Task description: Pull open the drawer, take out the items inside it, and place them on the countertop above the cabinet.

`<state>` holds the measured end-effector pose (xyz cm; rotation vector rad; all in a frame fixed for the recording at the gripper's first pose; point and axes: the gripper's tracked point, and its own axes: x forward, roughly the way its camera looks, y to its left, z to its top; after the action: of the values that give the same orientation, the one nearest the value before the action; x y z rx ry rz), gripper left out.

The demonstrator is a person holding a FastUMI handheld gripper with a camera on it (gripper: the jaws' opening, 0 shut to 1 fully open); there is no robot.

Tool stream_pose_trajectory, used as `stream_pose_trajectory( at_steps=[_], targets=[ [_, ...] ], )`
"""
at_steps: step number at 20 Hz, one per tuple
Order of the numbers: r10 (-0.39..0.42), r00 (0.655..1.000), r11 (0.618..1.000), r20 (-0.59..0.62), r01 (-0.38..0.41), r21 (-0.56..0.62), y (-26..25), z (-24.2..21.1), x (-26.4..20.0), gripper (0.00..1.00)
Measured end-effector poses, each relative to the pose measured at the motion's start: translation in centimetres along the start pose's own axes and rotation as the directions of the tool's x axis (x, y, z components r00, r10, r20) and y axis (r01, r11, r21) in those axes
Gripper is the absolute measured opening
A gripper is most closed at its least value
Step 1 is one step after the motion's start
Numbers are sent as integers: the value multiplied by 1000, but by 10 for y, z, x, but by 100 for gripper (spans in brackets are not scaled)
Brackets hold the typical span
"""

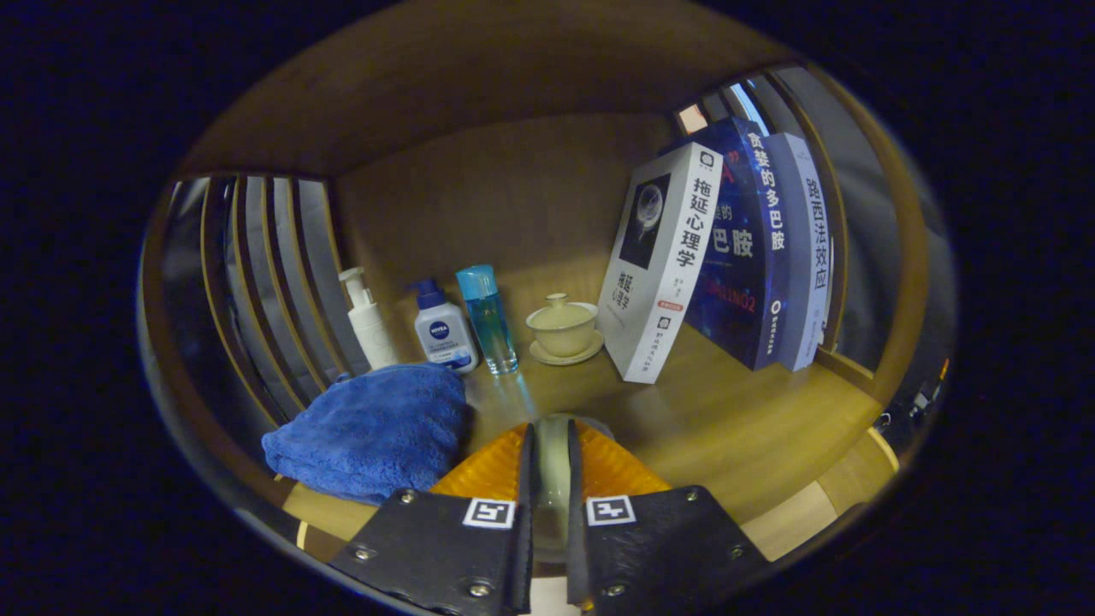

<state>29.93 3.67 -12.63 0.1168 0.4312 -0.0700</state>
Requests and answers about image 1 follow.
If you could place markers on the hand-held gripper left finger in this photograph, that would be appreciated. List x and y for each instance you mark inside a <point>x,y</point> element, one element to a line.
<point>524,556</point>

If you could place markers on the pale purple book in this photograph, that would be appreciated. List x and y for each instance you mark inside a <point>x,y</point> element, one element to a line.
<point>808,248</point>

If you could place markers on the dark blue book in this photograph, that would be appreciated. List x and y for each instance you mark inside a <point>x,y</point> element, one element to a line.
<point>744,248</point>

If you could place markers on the beige lidded tea cup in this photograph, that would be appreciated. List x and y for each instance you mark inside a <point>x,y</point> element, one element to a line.
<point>563,329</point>

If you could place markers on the white pump bottle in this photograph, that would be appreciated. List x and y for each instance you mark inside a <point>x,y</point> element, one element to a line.
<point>368,325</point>

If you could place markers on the white book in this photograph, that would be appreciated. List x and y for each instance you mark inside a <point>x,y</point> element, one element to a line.
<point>659,265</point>

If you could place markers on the wooden cabinet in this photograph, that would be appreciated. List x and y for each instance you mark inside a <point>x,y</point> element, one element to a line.
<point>479,77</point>

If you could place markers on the folded blue towel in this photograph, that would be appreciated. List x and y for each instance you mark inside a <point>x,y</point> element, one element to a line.
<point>368,436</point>

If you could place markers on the wooden countertop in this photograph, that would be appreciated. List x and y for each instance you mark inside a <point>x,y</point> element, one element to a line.
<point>727,428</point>

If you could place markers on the black equipment with orange part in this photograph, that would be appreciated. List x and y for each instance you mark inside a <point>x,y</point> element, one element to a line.
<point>915,402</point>

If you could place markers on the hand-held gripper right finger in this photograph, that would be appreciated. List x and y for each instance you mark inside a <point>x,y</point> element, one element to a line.
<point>575,556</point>

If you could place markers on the white bottle with blue cap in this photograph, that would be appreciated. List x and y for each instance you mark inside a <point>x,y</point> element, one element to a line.
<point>440,334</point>

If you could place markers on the clear blue bottle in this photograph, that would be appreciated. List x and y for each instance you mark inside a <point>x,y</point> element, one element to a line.
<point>492,321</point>

